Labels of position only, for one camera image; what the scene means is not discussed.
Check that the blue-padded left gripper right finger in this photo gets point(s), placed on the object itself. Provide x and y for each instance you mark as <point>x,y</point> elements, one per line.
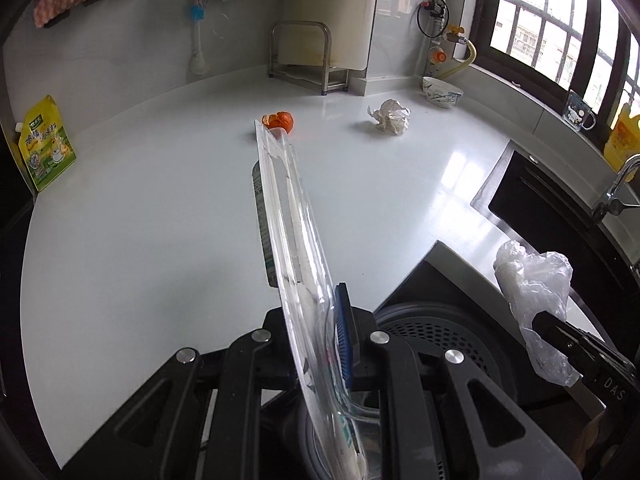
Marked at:
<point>441,416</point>

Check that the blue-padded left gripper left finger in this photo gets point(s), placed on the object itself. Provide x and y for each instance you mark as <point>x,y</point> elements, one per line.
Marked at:
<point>197,416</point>

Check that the clear plastic bag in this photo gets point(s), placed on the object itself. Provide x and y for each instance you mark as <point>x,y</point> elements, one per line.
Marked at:
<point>530,284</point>

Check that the white toothbrush package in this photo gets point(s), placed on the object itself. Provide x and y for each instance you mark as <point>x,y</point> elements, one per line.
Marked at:
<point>346,432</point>

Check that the grey perforated trash bin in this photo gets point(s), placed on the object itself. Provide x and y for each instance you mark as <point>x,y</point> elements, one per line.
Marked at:
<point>431,328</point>

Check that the black kitchen sink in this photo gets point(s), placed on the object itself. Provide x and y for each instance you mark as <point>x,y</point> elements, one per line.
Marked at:
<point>527,201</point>

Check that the chrome sink faucet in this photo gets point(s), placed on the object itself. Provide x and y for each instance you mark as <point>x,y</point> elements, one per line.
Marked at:
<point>609,202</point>

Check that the yellow detergent bottle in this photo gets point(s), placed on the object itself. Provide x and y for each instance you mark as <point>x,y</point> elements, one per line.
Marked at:
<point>624,140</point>

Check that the clear glass printed mug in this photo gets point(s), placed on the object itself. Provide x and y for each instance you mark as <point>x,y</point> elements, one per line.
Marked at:
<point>577,113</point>

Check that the crumpled white paper ball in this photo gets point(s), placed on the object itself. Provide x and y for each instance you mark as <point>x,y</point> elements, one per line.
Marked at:
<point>391,117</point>

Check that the yellow green refill pouch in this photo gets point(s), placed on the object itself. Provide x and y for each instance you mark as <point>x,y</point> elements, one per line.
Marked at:
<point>44,143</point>

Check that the white patterned ceramic bowl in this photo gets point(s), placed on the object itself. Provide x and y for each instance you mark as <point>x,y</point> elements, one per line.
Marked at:
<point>440,93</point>

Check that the stainless steel board rack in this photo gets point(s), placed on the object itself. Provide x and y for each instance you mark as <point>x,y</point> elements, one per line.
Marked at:
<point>300,52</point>

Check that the blue white bottle brush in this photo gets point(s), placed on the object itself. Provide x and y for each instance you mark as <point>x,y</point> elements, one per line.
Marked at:
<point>198,65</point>

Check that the dark framed window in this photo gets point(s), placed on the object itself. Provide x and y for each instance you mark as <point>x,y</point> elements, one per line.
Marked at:
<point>552,49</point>

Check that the grey gas pipe with valves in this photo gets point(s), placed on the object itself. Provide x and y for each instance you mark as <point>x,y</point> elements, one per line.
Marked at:
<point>444,26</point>

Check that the white cutting board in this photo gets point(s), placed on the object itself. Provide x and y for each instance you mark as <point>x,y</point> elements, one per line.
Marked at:
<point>350,23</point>

